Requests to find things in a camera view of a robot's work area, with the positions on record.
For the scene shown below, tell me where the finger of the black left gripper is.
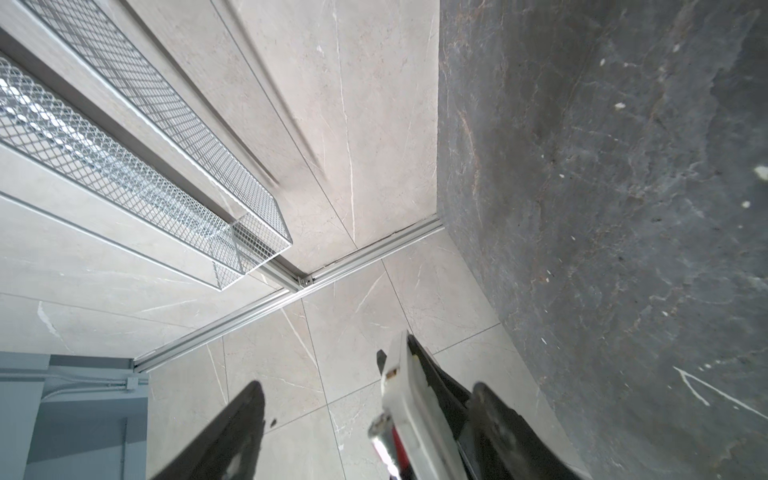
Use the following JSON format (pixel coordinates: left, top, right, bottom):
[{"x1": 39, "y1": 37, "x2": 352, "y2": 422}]
[{"x1": 376, "y1": 332, "x2": 481, "y2": 480}]

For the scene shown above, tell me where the red black AAA battery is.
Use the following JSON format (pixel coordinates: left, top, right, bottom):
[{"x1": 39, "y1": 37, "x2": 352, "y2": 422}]
[{"x1": 367, "y1": 412, "x2": 416, "y2": 480}]

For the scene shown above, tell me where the white wire mesh basket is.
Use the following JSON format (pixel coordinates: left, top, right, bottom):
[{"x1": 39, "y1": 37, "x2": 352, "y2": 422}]
[{"x1": 1, "y1": 1, "x2": 292, "y2": 290}]

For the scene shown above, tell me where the aluminium corner frame post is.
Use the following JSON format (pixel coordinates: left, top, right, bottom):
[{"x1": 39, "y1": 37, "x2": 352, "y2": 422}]
[{"x1": 134, "y1": 215, "x2": 444, "y2": 373}]

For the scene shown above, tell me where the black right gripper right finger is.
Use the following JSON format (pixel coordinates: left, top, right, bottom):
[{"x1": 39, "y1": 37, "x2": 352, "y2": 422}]
[{"x1": 467, "y1": 382, "x2": 579, "y2": 480}]

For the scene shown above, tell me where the white remote control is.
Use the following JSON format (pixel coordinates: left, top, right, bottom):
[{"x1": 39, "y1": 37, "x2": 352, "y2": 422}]
[{"x1": 379, "y1": 329, "x2": 472, "y2": 480}]

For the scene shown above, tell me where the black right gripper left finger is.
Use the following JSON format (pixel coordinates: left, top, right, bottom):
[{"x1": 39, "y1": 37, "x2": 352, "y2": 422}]
[{"x1": 155, "y1": 381, "x2": 265, "y2": 480}]

